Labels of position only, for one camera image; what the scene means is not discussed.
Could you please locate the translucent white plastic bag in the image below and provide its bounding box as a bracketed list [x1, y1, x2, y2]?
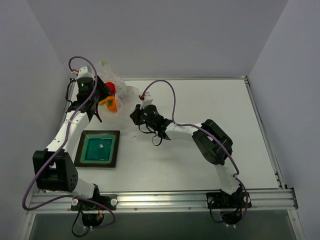
[96, 61, 140, 130]

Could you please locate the orange fake persimmon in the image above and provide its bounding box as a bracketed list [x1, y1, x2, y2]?
[104, 96, 118, 112]

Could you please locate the yellow fake pear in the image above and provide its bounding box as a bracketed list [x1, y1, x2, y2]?
[98, 98, 107, 105]

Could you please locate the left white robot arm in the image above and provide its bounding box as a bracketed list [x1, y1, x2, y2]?
[32, 75, 110, 210]

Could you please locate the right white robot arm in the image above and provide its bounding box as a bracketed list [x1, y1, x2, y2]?
[129, 104, 243, 207]

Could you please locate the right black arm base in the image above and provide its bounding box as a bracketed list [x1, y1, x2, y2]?
[206, 190, 252, 228]

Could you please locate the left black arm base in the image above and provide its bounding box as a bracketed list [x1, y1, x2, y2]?
[70, 194, 118, 229]

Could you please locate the red fake apple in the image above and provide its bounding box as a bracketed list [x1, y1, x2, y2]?
[104, 81, 116, 96]

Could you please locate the square teal ceramic plate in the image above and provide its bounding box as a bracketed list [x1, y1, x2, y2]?
[74, 130, 121, 168]

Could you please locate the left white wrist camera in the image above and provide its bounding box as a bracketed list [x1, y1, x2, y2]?
[71, 65, 95, 79]

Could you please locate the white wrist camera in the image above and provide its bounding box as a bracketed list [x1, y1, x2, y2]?
[139, 92, 154, 109]
[71, 65, 95, 79]

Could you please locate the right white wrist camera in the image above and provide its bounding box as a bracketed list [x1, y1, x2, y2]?
[139, 92, 154, 109]

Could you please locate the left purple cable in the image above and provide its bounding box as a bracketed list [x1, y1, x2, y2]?
[22, 56, 116, 230]

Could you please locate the purple cable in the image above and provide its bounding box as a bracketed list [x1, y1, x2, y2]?
[143, 79, 251, 226]
[22, 56, 116, 230]

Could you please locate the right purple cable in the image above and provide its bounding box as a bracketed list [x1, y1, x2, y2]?
[143, 79, 251, 226]

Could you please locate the aluminium front rail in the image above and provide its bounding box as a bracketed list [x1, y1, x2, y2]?
[29, 189, 298, 214]

